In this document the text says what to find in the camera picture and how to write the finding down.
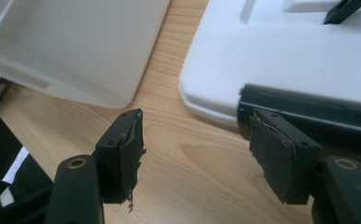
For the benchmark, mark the white plastic tray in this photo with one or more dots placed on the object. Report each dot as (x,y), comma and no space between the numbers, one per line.
(277,53)

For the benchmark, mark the dark long bar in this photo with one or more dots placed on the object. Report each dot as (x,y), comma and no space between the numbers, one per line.
(333,121)

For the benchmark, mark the translucent white plastic container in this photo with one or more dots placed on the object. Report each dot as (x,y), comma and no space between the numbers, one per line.
(75,46)

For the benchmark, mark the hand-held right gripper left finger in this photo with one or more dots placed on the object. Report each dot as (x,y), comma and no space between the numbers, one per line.
(119,161)

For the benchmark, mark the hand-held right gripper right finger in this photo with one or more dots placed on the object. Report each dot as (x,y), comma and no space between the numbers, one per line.
(280,155)

